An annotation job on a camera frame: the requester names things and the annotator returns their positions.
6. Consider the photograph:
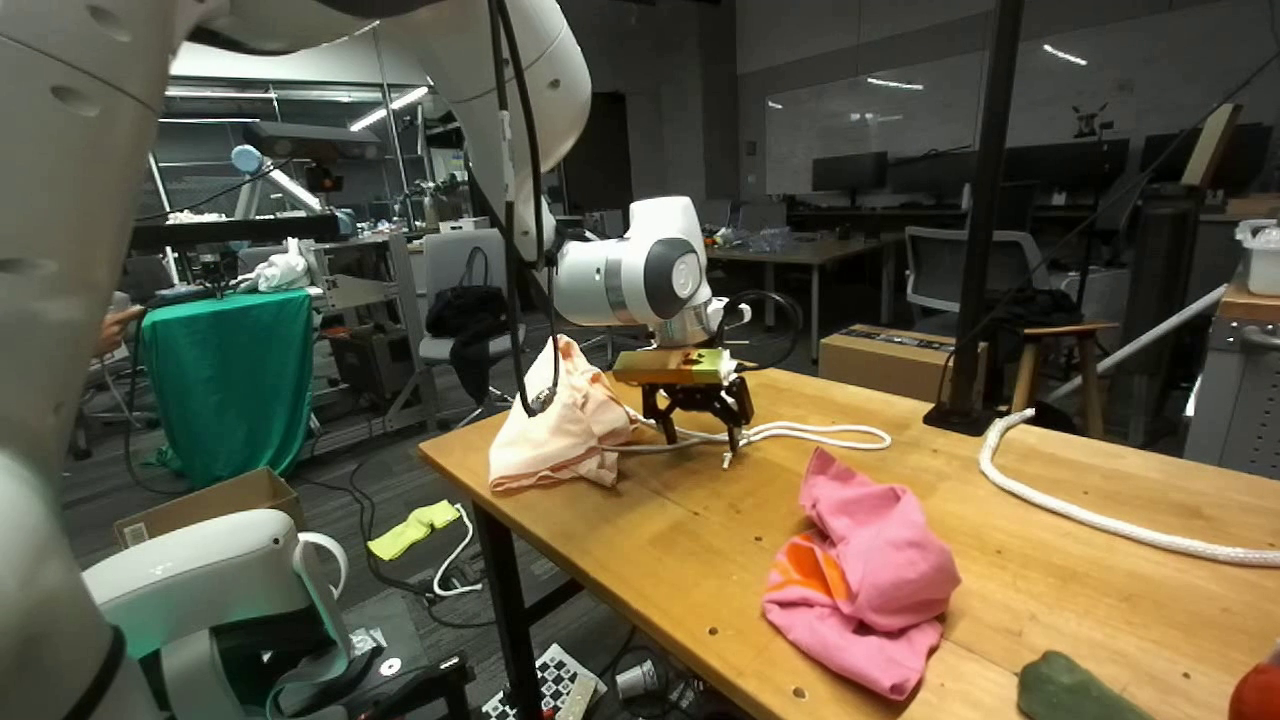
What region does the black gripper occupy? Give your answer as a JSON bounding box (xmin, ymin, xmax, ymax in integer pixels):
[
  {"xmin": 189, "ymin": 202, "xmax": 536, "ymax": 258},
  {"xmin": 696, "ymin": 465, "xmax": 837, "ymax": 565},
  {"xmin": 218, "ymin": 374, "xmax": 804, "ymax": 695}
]
[{"xmin": 643, "ymin": 374, "xmax": 762, "ymax": 472}]

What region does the pale pink printed shirt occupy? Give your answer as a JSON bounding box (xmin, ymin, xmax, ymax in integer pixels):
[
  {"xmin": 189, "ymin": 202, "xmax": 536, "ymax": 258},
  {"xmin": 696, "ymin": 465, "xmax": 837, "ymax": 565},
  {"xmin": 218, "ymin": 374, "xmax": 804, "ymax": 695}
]
[{"xmin": 483, "ymin": 330, "xmax": 658, "ymax": 499}]

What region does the pink cloth with orange print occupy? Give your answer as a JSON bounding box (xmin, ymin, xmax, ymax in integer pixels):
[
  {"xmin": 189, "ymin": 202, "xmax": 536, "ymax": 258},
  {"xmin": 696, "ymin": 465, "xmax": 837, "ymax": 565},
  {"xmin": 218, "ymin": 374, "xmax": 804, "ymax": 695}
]
[{"xmin": 762, "ymin": 445, "xmax": 963, "ymax": 709}]

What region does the thick white braided rope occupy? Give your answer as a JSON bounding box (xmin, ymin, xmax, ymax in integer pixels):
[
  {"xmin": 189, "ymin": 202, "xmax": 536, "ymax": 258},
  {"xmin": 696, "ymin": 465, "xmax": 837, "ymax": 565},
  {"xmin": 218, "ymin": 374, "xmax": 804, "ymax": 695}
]
[{"xmin": 972, "ymin": 402, "xmax": 1280, "ymax": 573}]

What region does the orange red cloth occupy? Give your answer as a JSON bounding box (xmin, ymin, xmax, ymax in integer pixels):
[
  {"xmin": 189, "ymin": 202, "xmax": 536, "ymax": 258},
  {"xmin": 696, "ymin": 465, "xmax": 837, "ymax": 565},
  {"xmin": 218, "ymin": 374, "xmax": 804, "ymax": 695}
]
[{"xmin": 1226, "ymin": 648, "xmax": 1280, "ymax": 720}]

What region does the cardboard box with black tape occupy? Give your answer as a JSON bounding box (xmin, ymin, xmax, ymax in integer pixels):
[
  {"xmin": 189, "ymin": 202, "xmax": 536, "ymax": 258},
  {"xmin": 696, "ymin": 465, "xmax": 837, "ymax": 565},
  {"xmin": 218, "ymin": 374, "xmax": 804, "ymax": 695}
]
[{"xmin": 817, "ymin": 319, "xmax": 960, "ymax": 402}]

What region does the black handbag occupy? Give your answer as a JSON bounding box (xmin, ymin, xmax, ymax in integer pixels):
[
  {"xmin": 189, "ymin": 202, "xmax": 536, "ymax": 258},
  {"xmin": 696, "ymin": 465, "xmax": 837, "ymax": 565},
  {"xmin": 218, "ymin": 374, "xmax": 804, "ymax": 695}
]
[{"xmin": 424, "ymin": 242, "xmax": 522, "ymax": 342}]

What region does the black table leg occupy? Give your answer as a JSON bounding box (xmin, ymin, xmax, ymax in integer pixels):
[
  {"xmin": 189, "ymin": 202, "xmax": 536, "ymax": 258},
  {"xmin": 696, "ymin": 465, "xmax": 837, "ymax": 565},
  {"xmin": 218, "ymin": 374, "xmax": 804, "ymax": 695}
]
[{"xmin": 465, "ymin": 494, "xmax": 591, "ymax": 720}]

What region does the grey office chair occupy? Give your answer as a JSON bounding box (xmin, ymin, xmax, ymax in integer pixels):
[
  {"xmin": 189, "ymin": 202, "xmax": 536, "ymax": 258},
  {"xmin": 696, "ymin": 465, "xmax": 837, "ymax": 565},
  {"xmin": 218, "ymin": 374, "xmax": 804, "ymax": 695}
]
[{"xmin": 902, "ymin": 221, "xmax": 1052, "ymax": 319}]

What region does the white cabinet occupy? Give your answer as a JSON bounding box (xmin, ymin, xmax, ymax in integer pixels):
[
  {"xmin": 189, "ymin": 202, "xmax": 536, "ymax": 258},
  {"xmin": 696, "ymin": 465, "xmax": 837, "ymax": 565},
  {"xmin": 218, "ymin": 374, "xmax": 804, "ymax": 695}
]
[{"xmin": 406, "ymin": 225, "xmax": 512, "ymax": 319}]

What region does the yellow green power strip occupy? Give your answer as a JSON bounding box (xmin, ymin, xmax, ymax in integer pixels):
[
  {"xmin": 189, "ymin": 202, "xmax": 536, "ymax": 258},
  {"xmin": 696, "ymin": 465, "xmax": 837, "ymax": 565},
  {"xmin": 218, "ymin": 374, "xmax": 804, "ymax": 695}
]
[{"xmin": 364, "ymin": 494, "xmax": 467, "ymax": 568}]

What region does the black metal pole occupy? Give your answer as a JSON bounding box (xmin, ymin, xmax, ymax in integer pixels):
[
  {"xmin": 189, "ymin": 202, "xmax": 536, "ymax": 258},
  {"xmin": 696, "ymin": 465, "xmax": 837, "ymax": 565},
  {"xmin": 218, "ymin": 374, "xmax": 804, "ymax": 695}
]
[{"xmin": 928, "ymin": 0, "xmax": 1033, "ymax": 439}]

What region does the wooden stool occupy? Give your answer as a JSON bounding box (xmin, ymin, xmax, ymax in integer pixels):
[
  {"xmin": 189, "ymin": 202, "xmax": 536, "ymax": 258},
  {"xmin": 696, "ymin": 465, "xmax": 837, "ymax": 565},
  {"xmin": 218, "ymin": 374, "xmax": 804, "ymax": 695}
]
[{"xmin": 1004, "ymin": 317, "xmax": 1123, "ymax": 425}]

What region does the fluorescent ceiling light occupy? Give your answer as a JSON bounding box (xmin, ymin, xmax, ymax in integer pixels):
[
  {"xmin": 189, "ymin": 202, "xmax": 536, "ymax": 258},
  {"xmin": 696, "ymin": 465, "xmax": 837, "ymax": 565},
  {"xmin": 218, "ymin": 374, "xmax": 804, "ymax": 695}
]
[
  {"xmin": 1035, "ymin": 34, "xmax": 1094, "ymax": 71},
  {"xmin": 349, "ymin": 85, "xmax": 436, "ymax": 140}
]

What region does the white plastic bag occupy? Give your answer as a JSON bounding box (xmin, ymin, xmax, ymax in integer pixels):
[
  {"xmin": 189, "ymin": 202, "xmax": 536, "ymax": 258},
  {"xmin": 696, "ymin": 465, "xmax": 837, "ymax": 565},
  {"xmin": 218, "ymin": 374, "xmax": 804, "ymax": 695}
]
[{"xmin": 233, "ymin": 235, "xmax": 324, "ymax": 301}]

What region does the silver metal pole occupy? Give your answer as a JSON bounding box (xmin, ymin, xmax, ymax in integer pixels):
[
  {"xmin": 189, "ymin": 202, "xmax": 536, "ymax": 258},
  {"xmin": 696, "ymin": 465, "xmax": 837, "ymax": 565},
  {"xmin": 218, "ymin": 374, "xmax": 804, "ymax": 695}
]
[{"xmin": 1046, "ymin": 277, "xmax": 1232, "ymax": 409}]

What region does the green draped cloth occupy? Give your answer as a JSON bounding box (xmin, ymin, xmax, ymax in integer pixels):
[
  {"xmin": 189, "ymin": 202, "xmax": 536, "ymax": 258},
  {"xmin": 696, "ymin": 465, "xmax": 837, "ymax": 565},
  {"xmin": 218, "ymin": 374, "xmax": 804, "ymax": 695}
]
[{"xmin": 135, "ymin": 288, "xmax": 319, "ymax": 486}]

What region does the black metal beam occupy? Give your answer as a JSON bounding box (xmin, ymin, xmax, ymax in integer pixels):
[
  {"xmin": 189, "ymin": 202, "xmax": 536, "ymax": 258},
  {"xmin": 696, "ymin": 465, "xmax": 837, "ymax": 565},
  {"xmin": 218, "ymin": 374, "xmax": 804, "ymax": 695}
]
[{"xmin": 133, "ymin": 206, "xmax": 346, "ymax": 254}]

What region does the open cardboard box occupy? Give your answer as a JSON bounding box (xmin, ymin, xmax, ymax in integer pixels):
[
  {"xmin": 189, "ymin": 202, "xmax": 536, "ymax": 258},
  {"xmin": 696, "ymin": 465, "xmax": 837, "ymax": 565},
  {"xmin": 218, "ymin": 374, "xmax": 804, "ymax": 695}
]
[{"xmin": 113, "ymin": 468, "xmax": 304, "ymax": 551}]

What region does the wooden workbench with grey cabinets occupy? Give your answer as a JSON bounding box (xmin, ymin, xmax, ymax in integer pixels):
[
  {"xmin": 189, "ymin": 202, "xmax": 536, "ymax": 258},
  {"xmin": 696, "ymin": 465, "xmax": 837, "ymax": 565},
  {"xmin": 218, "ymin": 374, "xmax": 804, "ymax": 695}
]
[{"xmin": 1179, "ymin": 277, "xmax": 1280, "ymax": 479}]

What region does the wooden plank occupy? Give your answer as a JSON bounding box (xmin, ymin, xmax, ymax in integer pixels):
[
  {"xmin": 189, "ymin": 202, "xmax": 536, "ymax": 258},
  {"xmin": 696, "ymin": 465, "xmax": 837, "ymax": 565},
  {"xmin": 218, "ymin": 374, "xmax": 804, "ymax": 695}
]
[{"xmin": 1176, "ymin": 96, "xmax": 1243, "ymax": 190}]

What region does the white plastic bin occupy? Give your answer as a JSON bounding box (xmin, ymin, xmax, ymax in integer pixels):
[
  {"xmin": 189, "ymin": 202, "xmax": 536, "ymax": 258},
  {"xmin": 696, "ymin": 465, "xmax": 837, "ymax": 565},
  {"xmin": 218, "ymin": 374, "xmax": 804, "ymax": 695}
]
[{"xmin": 1232, "ymin": 217, "xmax": 1280, "ymax": 301}]

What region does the tan wrist camera box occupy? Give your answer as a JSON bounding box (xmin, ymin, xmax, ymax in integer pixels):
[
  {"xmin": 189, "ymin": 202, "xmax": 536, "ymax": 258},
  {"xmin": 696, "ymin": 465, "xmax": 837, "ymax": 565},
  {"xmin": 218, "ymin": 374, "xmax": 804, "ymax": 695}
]
[{"xmin": 609, "ymin": 342, "xmax": 740, "ymax": 391}]

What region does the short black wrist cable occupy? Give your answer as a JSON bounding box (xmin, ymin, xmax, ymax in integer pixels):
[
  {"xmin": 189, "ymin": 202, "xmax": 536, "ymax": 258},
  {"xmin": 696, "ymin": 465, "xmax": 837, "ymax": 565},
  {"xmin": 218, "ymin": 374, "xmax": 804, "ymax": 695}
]
[{"xmin": 696, "ymin": 294, "xmax": 762, "ymax": 342}]

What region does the white floor cable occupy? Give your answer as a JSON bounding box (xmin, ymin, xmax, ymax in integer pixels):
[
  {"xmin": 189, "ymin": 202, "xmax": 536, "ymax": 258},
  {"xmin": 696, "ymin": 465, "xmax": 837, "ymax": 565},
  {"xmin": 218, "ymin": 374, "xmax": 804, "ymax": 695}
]
[{"xmin": 430, "ymin": 511, "xmax": 494, "ymax": 605}]

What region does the long black gripper cable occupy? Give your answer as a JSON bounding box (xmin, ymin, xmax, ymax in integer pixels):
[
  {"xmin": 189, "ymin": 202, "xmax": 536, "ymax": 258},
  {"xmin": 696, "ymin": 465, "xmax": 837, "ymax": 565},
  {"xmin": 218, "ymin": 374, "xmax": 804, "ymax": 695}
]
[{"xmin": 483, "ymin": 0, "xmax": 570, "ymax": 418}]

